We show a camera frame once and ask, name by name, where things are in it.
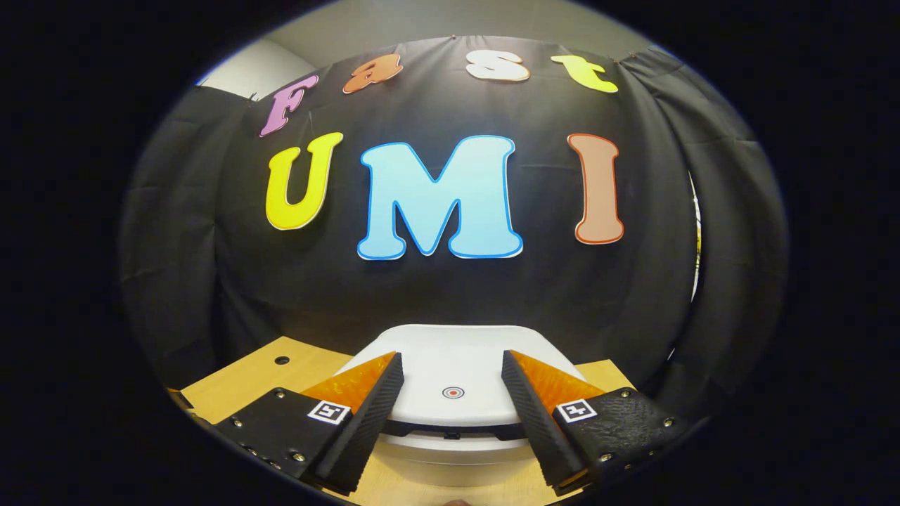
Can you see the white desktop garbage bin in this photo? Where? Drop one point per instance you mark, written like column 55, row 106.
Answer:
column 450, row 358

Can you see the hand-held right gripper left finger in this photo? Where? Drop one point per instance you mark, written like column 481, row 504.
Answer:
column 362, row 436

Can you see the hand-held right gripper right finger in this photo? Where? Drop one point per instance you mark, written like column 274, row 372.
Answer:
column 538, row 429

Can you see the black backdrop cloth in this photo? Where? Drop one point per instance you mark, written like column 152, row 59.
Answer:
column 246, row 281

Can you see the wooden desktop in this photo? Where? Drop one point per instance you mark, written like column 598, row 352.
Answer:
column 239, row 383

